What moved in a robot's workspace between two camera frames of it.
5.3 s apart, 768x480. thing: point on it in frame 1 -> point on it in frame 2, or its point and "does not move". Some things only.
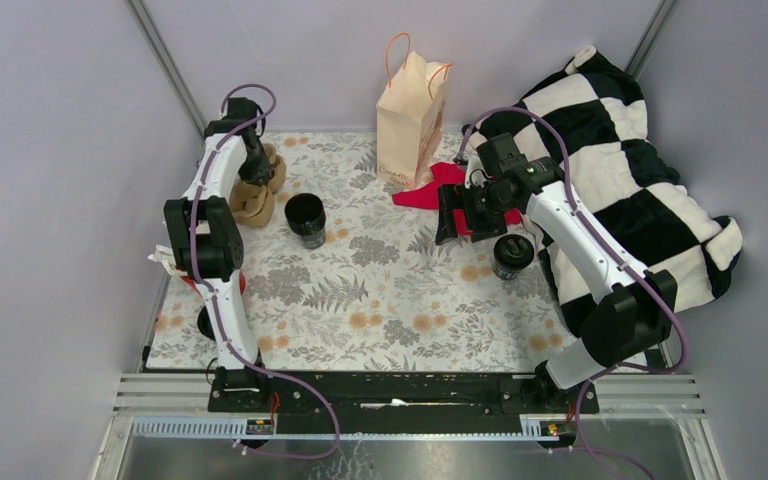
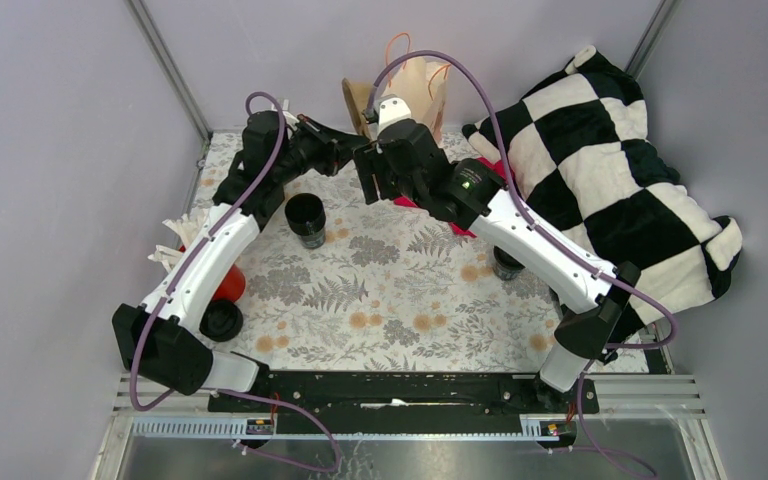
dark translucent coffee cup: x=505 y=273 does not move
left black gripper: x=259 y=171 -> x=335 y=146
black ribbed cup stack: x=305 y=214 does not move
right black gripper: x=458 y=196 -> x=370 y=160
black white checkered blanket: x=587 y=121 does not move
